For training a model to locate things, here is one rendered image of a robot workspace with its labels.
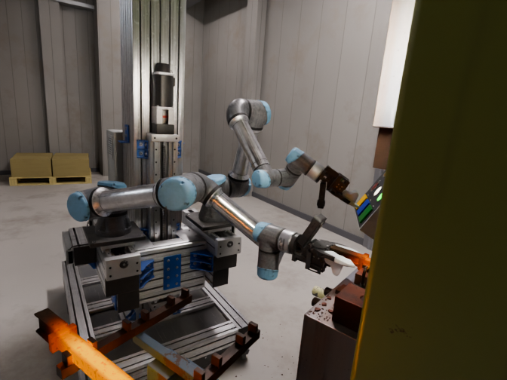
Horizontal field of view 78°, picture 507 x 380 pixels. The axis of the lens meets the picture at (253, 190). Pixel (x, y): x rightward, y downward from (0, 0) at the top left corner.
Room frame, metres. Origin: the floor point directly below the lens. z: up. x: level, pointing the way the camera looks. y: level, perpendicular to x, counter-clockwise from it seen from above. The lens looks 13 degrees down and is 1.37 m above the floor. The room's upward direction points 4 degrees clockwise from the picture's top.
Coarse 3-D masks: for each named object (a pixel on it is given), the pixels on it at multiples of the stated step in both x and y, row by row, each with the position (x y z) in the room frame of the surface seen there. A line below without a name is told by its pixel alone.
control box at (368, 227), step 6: (378, 180) 1.46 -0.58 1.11; (372, 186) 1.48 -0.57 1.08; (378, 186) 1.39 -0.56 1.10; (366, 192) 1.50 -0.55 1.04; (372, 192) 1.41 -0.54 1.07; (378, 192) 1.31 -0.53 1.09; (372, 198) 1.33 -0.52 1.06; (372, 204) 1.27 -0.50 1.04; (378, 204) 1.20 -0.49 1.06; (378, 210) 1.18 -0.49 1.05; (372, 216) 1.18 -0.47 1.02; (366, 222) 1.18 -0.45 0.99; (372, 222) 1.18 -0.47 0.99; (360, 228) 1.19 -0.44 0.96; (366, 228) 1.18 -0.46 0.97; (372, 228) 1.18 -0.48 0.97; (372, 234) 1.18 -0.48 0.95
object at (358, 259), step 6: (336, 246) 0.87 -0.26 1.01; (336, 252) 0.86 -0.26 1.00; (342, 252) 0.84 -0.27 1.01; (348, 252) 0.83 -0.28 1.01; (354, 252) 0.84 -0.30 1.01; (348, 258) 0.83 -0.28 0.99; (354, 258) 0.82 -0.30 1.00; (360, 258) 0.80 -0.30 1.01; (366, 258) 0.81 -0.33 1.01; (360, 264) 0.79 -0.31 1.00; (366, 264) 0.79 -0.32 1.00
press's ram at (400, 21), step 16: (400, 0) 0.70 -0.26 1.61; (400, 16) 0.69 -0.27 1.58; (400, 32) 0.69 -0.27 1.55; (400, 48) 0.69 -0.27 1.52; (384, 64) 0.70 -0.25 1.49; (400, 64) 0.69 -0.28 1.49; (384, 80) 0.70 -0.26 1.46; (400, 80) 0.68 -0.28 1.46; (384, 96) 0.70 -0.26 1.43; (384, 112) 0.69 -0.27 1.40
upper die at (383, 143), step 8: (384, 128) 0.74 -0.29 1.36; (392, 128) 0.73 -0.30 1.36; (384, 136) 0.74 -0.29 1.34; (376, 144) 0.75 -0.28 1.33; (384, 144) 0.74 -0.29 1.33; (376, 152) 0.74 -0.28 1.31; (384, 152) 0.73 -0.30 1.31; (376, 160) 0.74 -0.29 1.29; (384, 160) 0.73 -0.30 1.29; (384, 168) 0.73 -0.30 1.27
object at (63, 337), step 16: (48, 320) 0.54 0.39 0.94; (64, 320) 0.54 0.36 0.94; (48, 336) 0.51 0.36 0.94; (64, 336) 0.51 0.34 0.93; (80, 336) 0.52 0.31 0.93; (80, 352) 0.48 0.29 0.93; (96, 352) 0.48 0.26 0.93; (80, 368) 0.46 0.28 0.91; (96, 368) 0.44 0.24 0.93; (112, 368) 0.45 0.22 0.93
